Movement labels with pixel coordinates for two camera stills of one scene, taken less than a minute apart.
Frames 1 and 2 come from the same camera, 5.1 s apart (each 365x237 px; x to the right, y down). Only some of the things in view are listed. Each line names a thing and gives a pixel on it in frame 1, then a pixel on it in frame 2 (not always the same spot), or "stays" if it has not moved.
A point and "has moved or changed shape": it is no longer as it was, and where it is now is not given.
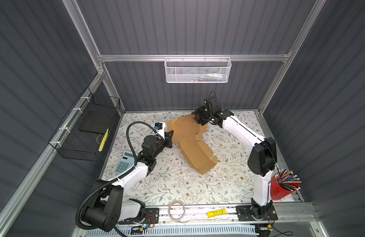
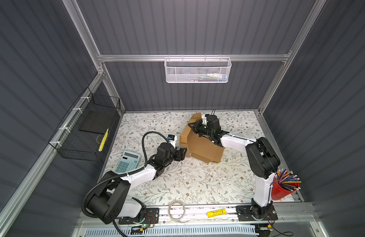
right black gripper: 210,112 -> 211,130
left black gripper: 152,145 -> 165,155
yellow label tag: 220,212 stays
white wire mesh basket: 198,69 stays
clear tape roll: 179,219 stays
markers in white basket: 210,77 stays
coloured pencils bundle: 288,179 stays
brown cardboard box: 187,133 has moved or changed shape
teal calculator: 126,160 stays
